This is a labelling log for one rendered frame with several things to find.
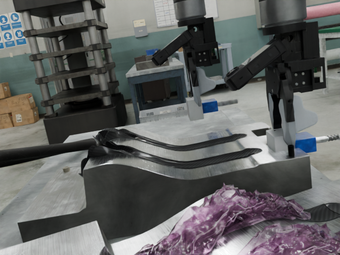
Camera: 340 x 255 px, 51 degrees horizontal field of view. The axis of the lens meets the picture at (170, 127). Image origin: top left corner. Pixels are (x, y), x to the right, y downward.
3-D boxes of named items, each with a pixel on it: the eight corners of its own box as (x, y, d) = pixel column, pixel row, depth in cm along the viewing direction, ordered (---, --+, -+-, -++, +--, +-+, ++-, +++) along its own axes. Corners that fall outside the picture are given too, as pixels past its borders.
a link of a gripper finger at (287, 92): (298, 121, 59) (289, 68, 59) (289, 122, 59) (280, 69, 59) (289, 121, 64) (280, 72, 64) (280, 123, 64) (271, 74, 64)
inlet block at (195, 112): (236, 109, 97) (234, 89, 95) (240, 113, 92) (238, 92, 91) (188, 117, 97) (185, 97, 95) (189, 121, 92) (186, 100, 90)
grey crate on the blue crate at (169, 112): (192, 114, 429) (190, 101, 425) (196, 121, 389) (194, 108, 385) (141, 122, 428) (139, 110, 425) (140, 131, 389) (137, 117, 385)
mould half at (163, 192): (267, 157, 87) (261, 102, 84) (313, 204, 62) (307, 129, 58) (63, 192, 87) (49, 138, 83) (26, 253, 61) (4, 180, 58)
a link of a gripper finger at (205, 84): (219, 102, 88) (213, 65, 87) (196, 106, 87) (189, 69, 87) (218, 103, 91) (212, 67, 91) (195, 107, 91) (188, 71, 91)
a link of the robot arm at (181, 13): (174, 2, 84) (172, 5, 92) (177, 22, 85) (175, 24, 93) (206, -4, 84) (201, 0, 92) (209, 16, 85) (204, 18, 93)
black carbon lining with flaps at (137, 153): (245, 140, 79) (240, 99, 77) (267, 165, 64) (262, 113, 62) (90, 167, 79) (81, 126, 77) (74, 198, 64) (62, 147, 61)
